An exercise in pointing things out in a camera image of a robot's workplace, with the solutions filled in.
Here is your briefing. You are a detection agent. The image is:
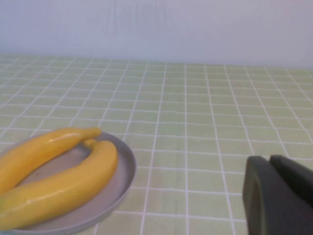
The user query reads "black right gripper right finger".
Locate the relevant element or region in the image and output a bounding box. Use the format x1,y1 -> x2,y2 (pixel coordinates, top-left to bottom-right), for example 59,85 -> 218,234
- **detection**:
269,155 -> 313,208

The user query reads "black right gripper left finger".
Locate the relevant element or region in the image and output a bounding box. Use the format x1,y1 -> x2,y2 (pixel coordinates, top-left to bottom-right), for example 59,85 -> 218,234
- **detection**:
243,156 -> 313,235

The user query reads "yellow banana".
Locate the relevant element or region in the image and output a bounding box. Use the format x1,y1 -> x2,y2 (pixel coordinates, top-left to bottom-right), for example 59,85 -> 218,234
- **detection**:
0,139 -> 119,231
0,127 -> 102,195

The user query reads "blue round plate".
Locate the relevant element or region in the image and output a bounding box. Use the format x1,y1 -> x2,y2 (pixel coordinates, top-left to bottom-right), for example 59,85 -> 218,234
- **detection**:
0,131 -> 137,235

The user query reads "green checkered tablecloth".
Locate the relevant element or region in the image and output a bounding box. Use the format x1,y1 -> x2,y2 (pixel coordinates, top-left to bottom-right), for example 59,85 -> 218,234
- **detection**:
0,53 -> 313,235

